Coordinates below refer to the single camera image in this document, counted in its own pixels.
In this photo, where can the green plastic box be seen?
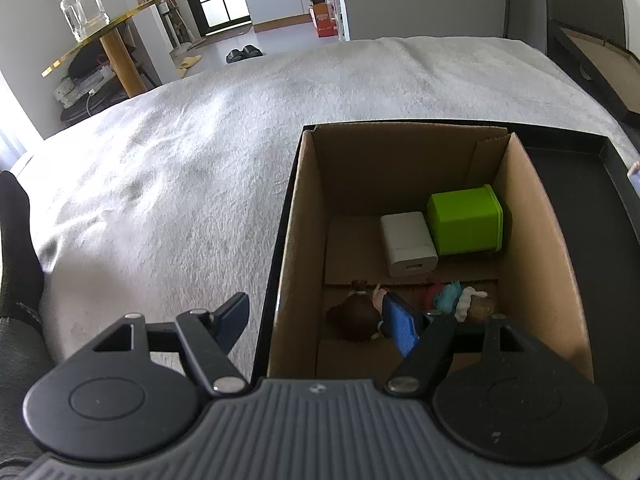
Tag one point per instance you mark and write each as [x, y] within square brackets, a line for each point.
[465, 222]

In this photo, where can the white floor stand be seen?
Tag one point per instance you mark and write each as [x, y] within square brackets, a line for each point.
[182, 45]

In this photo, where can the clear glass jar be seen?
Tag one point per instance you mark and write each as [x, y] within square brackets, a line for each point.
[84, 10]

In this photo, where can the lavender plastic box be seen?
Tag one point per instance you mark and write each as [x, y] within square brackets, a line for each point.
[635, 175]

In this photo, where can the person's leg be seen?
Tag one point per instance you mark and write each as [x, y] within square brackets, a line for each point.
[17, 310]

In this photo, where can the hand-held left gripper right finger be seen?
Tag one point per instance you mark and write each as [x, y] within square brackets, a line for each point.
[402, 325]

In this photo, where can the black slipper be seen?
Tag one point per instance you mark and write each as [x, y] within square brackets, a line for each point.
[234, 56]
[251, 51]

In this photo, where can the orange cardboard box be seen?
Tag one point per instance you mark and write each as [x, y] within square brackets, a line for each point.
[322, 17]

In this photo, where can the brown cardboard box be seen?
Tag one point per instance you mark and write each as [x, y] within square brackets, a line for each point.
[540, 260]

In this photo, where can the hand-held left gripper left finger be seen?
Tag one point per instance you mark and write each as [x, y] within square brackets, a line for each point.
[235, 317]

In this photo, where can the brown-haired figurine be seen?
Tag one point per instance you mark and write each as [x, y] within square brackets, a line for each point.
[357, 315]

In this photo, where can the blue figurine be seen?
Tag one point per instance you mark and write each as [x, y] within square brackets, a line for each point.
[450, 296]

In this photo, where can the white power strip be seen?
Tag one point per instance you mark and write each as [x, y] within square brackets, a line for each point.
[82, 85]

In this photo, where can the black shallow tray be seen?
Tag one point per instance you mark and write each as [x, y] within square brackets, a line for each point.
[595, 200]

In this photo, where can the white charger plug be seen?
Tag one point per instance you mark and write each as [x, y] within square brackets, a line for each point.
[407, 242]

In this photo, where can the yellow slipper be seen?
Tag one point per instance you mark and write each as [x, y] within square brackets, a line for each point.
[189, 62]

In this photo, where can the gold round table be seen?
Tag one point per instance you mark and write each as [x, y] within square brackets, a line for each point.
[120, 55]

